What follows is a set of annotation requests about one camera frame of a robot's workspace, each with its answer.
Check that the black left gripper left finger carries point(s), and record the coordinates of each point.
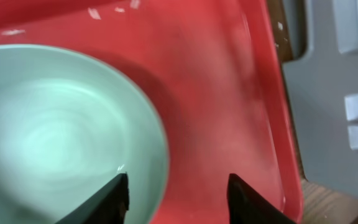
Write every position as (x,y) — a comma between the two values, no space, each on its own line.
(108,205)

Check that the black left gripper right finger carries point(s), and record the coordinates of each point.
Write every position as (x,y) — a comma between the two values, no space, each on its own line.
(247,206)

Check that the green bowl with rice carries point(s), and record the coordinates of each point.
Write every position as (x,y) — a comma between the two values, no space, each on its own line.
(69,124)

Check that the grey dishwasher rack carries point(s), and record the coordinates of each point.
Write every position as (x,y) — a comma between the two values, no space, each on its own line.
(322,86)

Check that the red plastic tray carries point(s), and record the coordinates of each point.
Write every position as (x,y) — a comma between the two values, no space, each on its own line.
(211,69)

